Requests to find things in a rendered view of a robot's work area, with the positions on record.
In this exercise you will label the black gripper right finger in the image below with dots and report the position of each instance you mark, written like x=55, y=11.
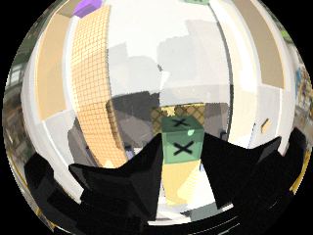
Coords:
x=229, y=167

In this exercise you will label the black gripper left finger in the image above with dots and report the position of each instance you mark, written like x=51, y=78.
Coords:
x=137, y=180

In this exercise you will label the green cube with black x marks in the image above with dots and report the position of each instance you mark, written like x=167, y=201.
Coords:
x=182, y=139

